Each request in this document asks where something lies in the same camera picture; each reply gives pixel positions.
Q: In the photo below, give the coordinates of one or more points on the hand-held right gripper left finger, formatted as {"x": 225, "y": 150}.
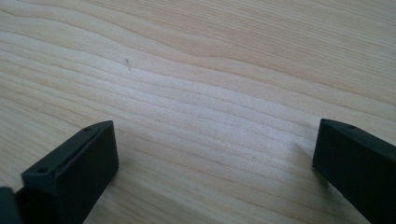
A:
{"x": 77, "y": 168}

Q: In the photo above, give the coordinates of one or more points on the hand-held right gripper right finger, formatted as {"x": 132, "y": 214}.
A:
{"x": 358, "y": 165}

